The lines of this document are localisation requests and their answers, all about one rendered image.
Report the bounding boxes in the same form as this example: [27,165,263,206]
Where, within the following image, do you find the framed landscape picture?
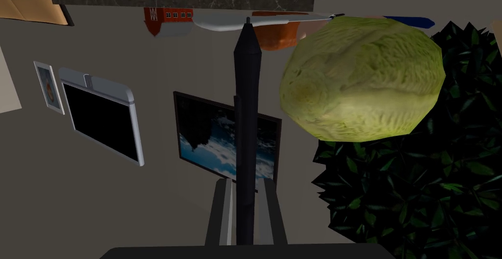
[173,91,283,193]

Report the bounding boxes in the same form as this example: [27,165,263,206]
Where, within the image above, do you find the black pen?
[233,17,263,246]

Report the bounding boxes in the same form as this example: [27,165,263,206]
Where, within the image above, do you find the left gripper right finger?
[258,178,289,246]

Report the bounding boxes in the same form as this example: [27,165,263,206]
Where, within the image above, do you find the small white framed picture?
[33,60,65,116]

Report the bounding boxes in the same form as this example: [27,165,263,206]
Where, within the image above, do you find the green lettuce head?
[278,15,447,142]

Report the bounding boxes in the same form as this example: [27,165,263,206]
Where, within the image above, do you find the red and white box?
[143,7,194,38]

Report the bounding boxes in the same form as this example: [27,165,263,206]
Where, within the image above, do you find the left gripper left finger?
[204,178,235,246]

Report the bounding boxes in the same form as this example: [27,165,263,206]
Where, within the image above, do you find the dark green leafy plant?
[311,21,502,259]

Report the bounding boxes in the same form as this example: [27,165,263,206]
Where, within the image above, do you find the blue elongated object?
[382,15,436,30]

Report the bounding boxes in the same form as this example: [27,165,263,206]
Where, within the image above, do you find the grey framed black window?
[58,67,146,167]

